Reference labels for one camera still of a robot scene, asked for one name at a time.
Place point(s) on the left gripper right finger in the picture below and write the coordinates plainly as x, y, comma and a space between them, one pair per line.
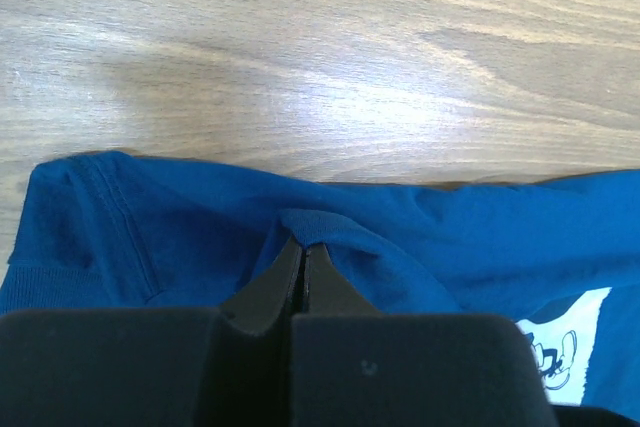
327, 292

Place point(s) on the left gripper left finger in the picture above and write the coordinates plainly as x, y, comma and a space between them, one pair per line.
259, 305

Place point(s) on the blue t-shirt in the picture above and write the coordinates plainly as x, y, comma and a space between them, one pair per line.
560, 258

